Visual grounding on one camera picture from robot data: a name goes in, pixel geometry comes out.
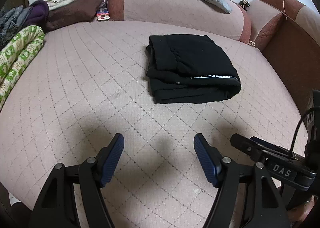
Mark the purple garment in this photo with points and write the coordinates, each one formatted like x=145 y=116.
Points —
x=38 y=15

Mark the black pants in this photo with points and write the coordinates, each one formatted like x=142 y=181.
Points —
x=187 y=68

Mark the brown wooden bed frame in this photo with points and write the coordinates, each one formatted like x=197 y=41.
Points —
x=294 y=55

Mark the dark brown blanket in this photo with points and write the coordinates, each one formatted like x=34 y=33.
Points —
x=75 y=12

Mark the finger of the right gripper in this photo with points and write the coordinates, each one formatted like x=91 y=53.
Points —
x=244 y=145
x=267 y=142

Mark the red blue small package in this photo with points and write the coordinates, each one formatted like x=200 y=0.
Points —
x=102 y=14

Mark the pink brown cushion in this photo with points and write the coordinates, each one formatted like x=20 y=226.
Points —
x=267 y=15

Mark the pink bolster pillow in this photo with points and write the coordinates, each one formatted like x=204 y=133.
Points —
x=195 y=14

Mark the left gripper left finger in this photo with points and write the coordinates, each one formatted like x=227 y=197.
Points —
x=56 y=206

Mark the blue denim jeans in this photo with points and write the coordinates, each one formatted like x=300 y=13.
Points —
x=12 y=22

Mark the green patterned quilt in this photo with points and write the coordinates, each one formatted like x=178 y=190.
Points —
x=17 y=55

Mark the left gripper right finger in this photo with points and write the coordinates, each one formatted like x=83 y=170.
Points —
x=263 y=205

